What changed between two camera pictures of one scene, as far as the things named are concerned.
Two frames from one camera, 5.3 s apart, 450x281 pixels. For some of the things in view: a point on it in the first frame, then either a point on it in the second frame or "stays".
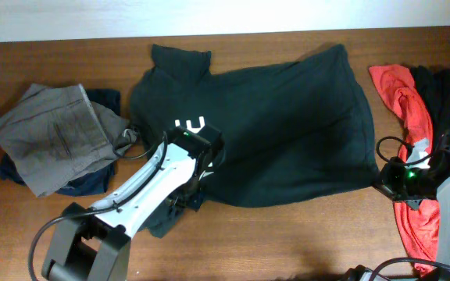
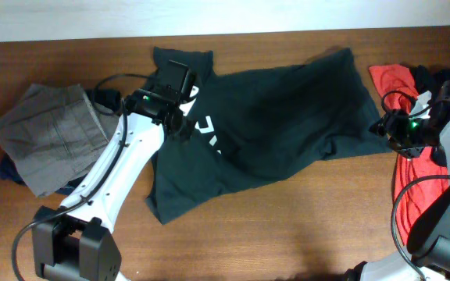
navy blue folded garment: x=97 y=183 stays
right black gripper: x=385 y=183 -> x=390 y=123
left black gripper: x=196 y=199 -> x=184 y=132
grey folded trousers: x=55 y=134 stays
